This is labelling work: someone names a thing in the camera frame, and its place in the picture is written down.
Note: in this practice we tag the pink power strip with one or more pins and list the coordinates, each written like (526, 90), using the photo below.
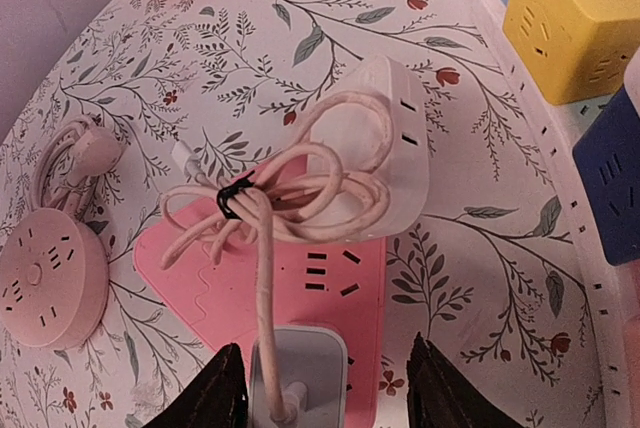
(328, 311)

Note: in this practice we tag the white plug adapter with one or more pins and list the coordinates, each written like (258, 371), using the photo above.
(357, 134)

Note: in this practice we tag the white power strip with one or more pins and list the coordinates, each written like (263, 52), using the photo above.
(612, 291)

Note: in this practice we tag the dark blue cube socket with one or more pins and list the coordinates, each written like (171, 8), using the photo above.
(607, 159)

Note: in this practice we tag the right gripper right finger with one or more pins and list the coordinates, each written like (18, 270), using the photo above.
(439, 395)

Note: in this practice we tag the yellow cube socket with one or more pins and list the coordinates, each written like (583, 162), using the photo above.
(574, 49)

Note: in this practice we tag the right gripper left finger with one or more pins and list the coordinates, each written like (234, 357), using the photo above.
(216, 398)

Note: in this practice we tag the round pink socket with cord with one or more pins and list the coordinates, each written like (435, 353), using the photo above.
(54, 270)

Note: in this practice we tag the white charger with cable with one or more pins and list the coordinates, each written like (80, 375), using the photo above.
(302, 196)

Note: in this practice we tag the floral table cloth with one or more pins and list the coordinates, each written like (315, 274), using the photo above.
(488, 273)

